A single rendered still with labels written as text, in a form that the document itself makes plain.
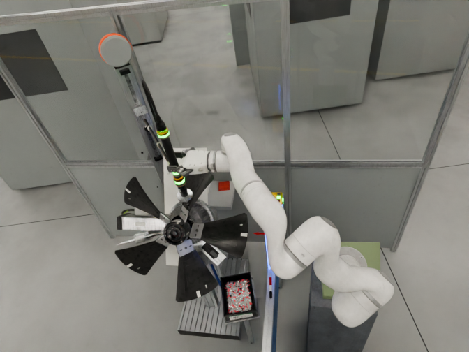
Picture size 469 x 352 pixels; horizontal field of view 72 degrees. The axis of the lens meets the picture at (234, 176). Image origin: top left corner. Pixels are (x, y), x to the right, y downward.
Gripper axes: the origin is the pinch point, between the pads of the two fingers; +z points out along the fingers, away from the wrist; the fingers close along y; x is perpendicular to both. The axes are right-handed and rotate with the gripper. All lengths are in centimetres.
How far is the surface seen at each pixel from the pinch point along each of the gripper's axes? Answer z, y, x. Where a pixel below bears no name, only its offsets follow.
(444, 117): -129, 70, -32
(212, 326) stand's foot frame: 11, -6, -157
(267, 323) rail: -35, -30, -80
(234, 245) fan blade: -20, -7, -48
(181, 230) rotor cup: 6.1, -3.6, -42.0
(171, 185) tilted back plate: 22, 30, -45
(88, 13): 55, 71, 37
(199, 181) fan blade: -2.7, 13.1, -25.2
